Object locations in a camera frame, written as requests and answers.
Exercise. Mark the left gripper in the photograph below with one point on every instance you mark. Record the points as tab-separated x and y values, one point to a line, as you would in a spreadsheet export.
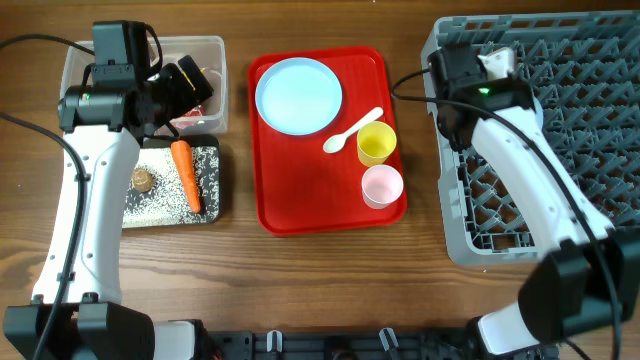
186	97

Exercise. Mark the red snack wrapper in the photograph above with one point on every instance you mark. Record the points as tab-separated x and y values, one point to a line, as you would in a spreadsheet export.
188	119

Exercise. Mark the orange carrot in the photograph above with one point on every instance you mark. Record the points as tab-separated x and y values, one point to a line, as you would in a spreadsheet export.
183	159

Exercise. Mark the light blue plate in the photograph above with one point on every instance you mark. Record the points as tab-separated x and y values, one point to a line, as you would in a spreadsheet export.
298	96

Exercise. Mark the brown food lump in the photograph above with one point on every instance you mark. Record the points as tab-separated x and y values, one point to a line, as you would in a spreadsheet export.
142	180

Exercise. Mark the white plastic spoon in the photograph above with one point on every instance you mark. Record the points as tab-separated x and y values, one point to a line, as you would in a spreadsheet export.
336	142

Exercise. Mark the yellow plastic cup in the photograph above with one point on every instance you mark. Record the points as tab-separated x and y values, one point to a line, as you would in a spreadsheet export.
376	141

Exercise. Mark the pink plastic cup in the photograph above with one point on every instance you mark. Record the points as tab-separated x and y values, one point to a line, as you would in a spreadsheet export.
381	186

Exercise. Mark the blue bowl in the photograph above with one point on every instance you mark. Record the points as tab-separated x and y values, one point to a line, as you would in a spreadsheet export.
539	115

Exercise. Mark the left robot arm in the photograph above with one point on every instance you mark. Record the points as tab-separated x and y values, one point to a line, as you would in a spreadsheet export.
75	311

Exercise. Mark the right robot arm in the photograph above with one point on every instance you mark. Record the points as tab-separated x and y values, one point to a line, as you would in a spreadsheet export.
588	274

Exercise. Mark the black waste tray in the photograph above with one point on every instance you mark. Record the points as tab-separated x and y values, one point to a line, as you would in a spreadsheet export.
210	150

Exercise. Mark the grey dishwasher rack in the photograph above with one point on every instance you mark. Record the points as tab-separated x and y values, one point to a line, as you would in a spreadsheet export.
584	70

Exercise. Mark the clear plastic bin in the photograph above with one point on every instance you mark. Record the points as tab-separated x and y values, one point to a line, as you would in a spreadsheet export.
209	54

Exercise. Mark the red plastic tray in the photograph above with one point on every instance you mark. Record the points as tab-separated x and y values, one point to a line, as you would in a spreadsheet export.
300	188

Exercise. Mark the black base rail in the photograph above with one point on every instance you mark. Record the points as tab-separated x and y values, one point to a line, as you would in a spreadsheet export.
350	345

